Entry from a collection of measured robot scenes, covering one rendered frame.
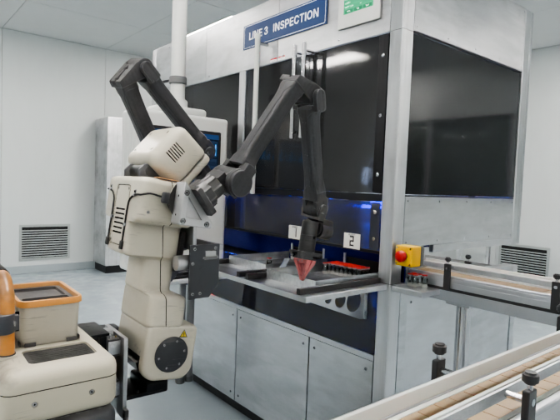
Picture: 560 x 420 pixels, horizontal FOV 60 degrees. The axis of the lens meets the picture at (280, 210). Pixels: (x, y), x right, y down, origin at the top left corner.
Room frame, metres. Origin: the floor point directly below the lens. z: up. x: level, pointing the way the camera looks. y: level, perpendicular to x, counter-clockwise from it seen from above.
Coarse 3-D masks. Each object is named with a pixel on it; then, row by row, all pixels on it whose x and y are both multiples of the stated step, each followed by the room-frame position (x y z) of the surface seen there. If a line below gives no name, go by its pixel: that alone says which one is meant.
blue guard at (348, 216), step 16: (240, 208) 2.51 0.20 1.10; (256, 208) 2.40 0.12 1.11; (272, 208) 2.30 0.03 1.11; (288, 208) 2.21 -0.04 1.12; (336, 208) 1.98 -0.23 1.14; (352, 208) 1.91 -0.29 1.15; (368, 208) 1.85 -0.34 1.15; (224, 224) 2.62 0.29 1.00; (240, 224) 2.50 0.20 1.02; (256, 224) 2.40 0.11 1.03; (272, 224) 2.30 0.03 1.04; (288, 224) 2.21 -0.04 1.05; (336, 224) 1.98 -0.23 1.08; (352, 224) 1.91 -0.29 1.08; (368, 224) 1.85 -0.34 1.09; (320, 240) 2.05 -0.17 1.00; (336, 240) 1.98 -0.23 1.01; (368, 240) 1.85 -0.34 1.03
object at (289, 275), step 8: (320, 264) 1.98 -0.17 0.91; (272, 272) 1.78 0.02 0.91; (280, 272) 1.75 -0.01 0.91; (288, 272) 1.87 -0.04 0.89; (296, 272) 1.90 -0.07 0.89; (312, 272) 1.94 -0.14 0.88; (320, 272) 1.95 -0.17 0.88; (376, 272) 1.81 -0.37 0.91; (280, 280) 1.74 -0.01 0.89; (288, 280) 1.71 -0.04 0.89; (296, 280) 1.68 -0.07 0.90; (304, 280) 1.65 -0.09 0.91; (312, 280) 1.62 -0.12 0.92; (320, 280) 1.62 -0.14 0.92; (328, 280) 1.65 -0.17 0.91; (336, 280) 1.67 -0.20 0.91; (344, 280) 1.70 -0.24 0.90; (352, 280) 1.73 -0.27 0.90
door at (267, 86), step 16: (272, 64) 2.35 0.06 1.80; (288, 64) 2.26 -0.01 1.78; (272, 80) 2.34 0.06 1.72; (272, 96) 2.34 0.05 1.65; (288, 112) 2.25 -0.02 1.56; (288, 128) 2.24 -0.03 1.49; (272, 144) 2.33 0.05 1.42; (288, 144) 2.24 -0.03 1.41; (272, 160) 2.33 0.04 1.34; (288, 160) 2.24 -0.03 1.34; (256, 176) 2.42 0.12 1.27; (272, 176) 2.32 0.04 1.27; (288, 176) 2.23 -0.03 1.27
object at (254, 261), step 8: (232, 256) 2.08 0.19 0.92; (240, 256) 2.14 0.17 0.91; (248, 256) 2.17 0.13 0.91; (256, 256) 2.20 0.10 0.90; (264, 256) 2.23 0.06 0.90; (272, 256) 2.26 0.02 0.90; (280, 256) 2.29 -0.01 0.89; (288, 256) 2.32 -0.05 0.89; (240, 264) 2.04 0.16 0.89; (248, 264) 1.99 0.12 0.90; (256, 264) 1.95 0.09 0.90; (264, 264) 1.91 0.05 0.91; (272, 264) 1.93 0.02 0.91; (280, 264) 1.95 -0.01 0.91; (288, 264) 1.98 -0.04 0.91
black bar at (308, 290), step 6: (342, 282) 1.67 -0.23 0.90; (348, 282) 1.68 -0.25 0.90; (354, 282) 1.70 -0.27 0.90; (360, 282) 1.72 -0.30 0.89; (366, 282) 1.74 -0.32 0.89; (372, 282) 1.76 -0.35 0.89; (378, 282) 1.79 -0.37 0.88; (300, 288) 1.55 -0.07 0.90; (306, 288) 1.56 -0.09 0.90; (312, 288) 1.57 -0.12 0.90; (318, 288) 1.59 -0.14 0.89; (324, 288) 1.61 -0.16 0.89; (330, 288) 1.63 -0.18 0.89; (336, 288) 1.64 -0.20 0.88; (342, 288) 1.67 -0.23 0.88; (300, 294) 1.54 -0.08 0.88
